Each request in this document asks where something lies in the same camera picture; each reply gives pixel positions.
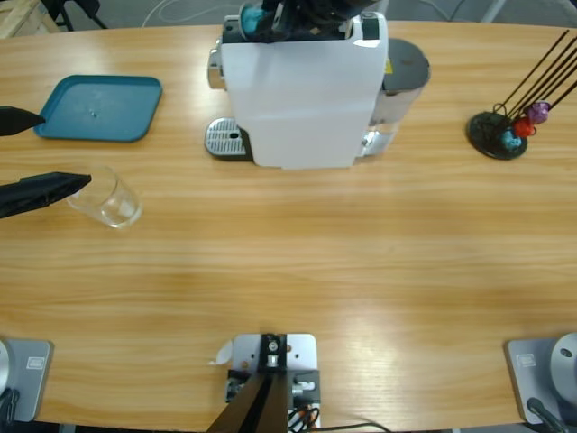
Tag white paper tag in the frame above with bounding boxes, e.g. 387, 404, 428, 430
206, 340, 234, 367

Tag grey base plate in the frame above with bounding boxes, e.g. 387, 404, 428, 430
0, 338, 55, 424
503, 337, 563, 426

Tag white mount with dark post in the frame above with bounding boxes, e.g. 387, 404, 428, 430
209, 332, 324, 433

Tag clear water tank grey lid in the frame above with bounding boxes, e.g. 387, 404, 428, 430
360, 38, 432, 159

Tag metal drip tray grate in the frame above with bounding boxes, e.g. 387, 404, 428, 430
205, 116, 253, 162

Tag teal plastic serving tray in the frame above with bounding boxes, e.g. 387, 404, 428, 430
32, 74, 163, 144

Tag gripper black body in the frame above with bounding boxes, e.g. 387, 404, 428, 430
288, 0, 375, 35

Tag red coffee capsule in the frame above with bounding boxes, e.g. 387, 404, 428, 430
513, 115, 537, 139

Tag purple coffee capsule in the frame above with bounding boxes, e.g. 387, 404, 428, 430
527, 101, 552, 124

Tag clear drinking glass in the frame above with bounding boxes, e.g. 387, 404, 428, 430
66, 164, 145, 230

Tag white capsule coffee machine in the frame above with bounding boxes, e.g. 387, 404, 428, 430
206, 11, 389, 171

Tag black stand legs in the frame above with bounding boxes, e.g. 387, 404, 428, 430
44, 0, 109, 31

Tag teal coffee capsule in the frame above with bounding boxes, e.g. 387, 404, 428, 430
240, 5, 266, 38
500, 129, 527, 150

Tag black cable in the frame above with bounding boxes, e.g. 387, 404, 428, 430
322, 421, 393, 433
526, 396, 567, 433
0, 387, 22, 424

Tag black capsule holder with rods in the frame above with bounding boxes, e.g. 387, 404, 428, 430
466, 29, 577, 161

